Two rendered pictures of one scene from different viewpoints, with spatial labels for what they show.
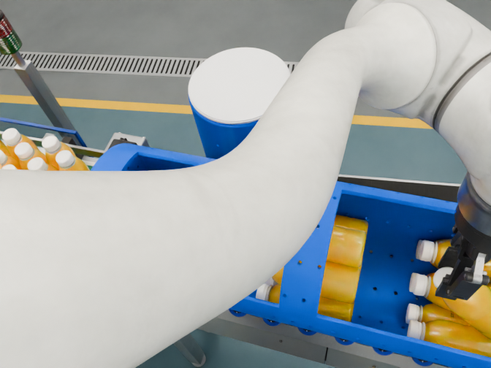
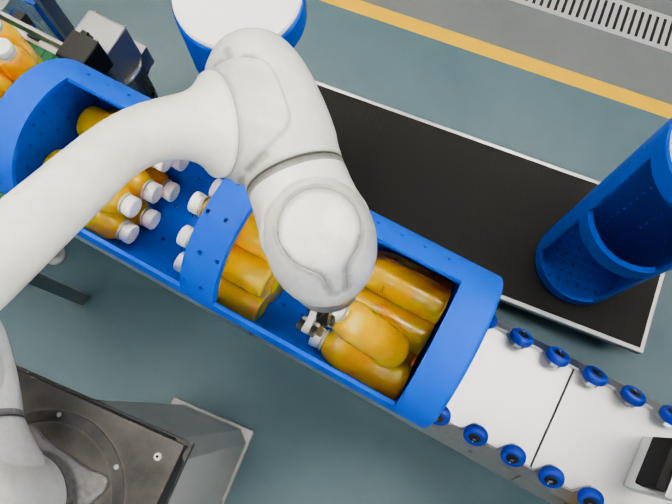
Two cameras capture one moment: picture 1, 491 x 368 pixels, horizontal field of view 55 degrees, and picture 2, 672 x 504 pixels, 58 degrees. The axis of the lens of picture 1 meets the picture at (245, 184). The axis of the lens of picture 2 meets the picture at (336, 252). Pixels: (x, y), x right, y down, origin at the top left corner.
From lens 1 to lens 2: 0.37 m
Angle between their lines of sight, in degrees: 19
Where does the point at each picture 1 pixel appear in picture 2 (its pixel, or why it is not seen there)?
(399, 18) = (211, 99)
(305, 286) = (202, 276)
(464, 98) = (257, 195)
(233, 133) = not seen: hidden behind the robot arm
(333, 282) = (242, 274)
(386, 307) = not seen: hidden behind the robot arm
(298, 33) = not seen: outside the picture
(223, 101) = (210, 14)
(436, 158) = (521, 112)
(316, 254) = (216, 249)
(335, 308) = (244, 297)
